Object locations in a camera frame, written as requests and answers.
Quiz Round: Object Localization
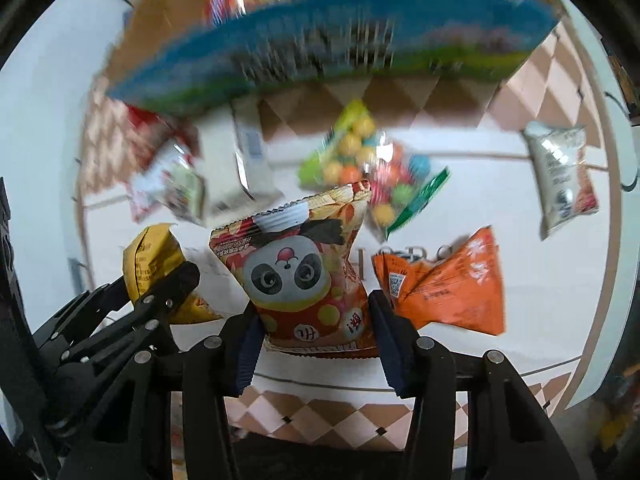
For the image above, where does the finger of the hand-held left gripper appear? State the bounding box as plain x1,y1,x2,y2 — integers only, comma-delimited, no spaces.
30,272,135,346
65,260,202,376

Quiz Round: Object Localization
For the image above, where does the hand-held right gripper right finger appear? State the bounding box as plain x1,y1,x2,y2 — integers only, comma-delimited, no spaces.
367,290,581,480

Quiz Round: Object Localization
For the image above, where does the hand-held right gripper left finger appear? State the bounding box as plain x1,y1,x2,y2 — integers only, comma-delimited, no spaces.
57,305,267,480

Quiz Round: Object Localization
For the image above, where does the yellow snack packet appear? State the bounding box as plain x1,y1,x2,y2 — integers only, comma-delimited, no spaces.
122,223,223,325

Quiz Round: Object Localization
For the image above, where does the panda print snack packet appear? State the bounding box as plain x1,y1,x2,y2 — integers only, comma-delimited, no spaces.
209,180,383,358

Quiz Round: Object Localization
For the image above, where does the blue printed cardboard box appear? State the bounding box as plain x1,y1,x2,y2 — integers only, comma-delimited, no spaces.
102,0,563,117

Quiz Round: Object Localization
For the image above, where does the brown checkered mat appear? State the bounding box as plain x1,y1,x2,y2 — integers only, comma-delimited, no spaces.
70,25,621,456

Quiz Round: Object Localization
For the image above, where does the small white carton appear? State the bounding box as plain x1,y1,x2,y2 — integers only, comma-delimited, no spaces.
205,102,283,216

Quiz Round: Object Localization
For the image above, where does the bag of colourful candy balls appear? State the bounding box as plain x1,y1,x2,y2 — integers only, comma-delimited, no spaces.
297,100,451,241

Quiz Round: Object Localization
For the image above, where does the white and orange snack packet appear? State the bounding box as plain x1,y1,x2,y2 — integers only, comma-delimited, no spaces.
522,122,600,240

